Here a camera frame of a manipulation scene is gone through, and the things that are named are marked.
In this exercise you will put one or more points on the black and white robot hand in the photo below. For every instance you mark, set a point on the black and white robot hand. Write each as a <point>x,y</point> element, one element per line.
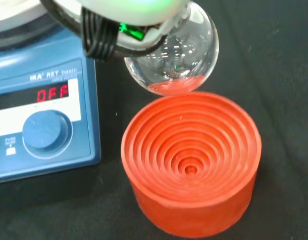
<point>133,15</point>

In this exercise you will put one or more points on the heater with blue base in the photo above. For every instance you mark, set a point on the heater with blue base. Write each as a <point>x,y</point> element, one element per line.
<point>44,130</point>

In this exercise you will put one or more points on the red ribbed flask stand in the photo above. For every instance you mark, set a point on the red ribbed flask stand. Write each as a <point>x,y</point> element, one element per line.
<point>191,175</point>

